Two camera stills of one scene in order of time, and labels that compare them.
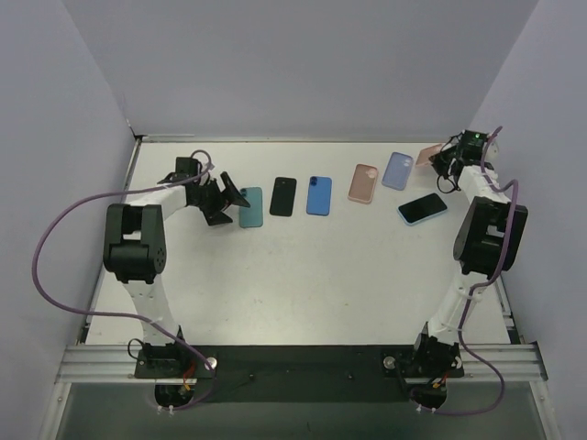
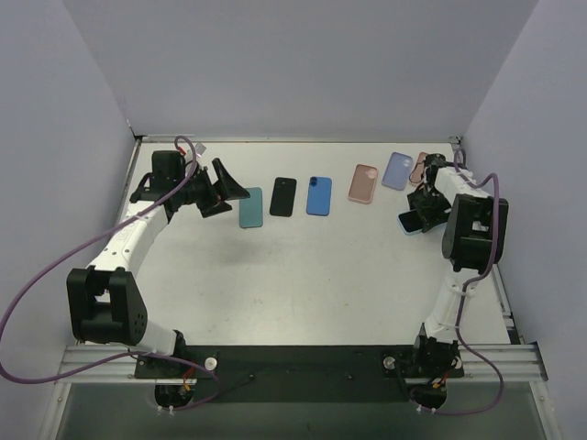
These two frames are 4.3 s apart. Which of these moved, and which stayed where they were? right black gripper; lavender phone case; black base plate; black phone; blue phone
Moved: right black gripper
Stayed: lavender phone case; black base plate; black phone; blue phone
